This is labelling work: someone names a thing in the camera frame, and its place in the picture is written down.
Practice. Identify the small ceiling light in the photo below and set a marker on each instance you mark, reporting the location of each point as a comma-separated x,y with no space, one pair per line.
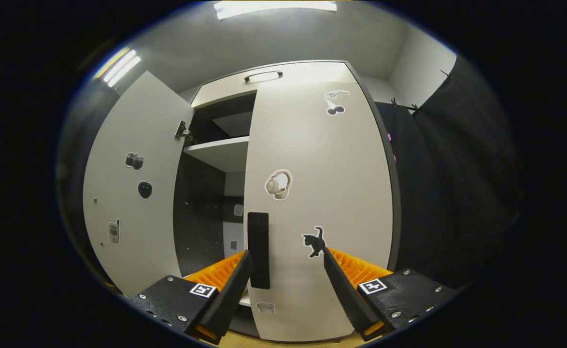
119,67

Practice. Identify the white cabinet drawer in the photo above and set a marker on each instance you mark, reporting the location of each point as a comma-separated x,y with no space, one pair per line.
225,89

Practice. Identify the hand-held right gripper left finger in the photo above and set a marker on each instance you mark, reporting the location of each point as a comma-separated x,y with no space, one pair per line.
230,295

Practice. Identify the white shoe cabinet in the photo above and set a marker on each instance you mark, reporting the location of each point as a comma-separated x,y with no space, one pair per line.
201,203

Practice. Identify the white cabinet shelf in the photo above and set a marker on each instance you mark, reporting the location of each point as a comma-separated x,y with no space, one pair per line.
220,152

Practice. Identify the white cabinet door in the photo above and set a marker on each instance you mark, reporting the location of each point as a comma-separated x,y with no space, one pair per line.
153,232
336,193

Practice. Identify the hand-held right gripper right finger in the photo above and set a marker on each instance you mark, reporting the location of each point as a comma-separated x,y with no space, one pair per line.
346,295

